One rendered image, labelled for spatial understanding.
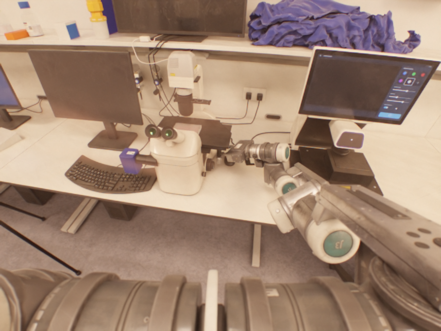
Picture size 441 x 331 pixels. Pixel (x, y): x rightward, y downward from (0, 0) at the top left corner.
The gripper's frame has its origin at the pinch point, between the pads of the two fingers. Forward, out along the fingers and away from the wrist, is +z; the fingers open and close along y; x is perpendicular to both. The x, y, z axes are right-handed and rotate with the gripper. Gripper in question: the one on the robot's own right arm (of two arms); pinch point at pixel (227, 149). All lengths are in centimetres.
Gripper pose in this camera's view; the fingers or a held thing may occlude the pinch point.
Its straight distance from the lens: 107.6
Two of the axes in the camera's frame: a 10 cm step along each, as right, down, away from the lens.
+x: -2.7, -8.3, -4.8
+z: -8.0, -0.8, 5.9
